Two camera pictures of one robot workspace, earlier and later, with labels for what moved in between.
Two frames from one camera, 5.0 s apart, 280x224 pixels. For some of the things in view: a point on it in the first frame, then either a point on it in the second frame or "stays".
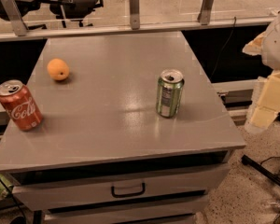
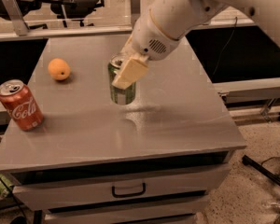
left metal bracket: [15, 15] stays
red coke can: [19, 104] stays
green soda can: [169, 92] to [119, 95]
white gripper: [279, 49] to [153, 38]
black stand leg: [252, 162] stays
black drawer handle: [128, 194] stays
